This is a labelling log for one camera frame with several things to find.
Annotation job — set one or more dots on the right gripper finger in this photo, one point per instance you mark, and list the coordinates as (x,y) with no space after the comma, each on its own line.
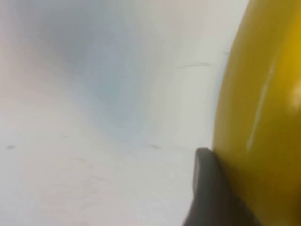
(207,188)

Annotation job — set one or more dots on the yellow banana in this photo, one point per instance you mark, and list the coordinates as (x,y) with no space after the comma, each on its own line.
(263,117)

